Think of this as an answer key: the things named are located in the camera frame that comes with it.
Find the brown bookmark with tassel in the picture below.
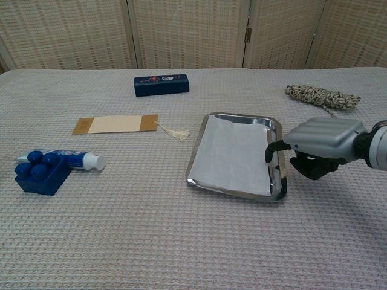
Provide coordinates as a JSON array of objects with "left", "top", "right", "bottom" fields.
[{"left": 71, "top": 113, "right": 193, "bottom": 142}]

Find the beige woven tablecloth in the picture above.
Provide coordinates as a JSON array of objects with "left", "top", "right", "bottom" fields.
[{"left": 0, "top": 67, "right": 387, "bottom": 290}]

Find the stainless steel tray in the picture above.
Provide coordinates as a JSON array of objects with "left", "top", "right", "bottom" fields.
[{"left": 184, "top": 112, "right": 288, "bottom": 204}]

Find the blue studded building block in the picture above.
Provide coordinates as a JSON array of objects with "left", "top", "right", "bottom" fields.
[{"left": 13, "top": 149, "right": 73, "bottom": 197}]

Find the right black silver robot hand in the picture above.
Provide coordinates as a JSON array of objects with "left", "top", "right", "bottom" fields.
[{"left": 264, "top": 117, "right": 368, "bottom": 181}]

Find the woven folding screen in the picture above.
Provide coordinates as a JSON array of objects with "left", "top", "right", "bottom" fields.
[{"left": 0, "top": 0, "right": 387, "bottom": 74}]

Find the dark blue printed box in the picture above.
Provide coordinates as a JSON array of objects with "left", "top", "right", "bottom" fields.
[{"left": 133, "top": 72, "right": 191, "bottom": 98}]

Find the white paper sheet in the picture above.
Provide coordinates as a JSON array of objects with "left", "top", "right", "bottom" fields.
[{"left": 188, "top": 115, "right": 273, "bottom": 197}]

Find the braided rope bundle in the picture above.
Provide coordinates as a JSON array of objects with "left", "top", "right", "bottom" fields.
[{"left": 284, "top": 84, "right": 362, "bottom": 120}]

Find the blue white toothpaste tube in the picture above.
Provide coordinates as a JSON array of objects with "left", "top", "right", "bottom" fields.
[{"left": 15, "top": 148, "right": 107, "bottom": 171}]

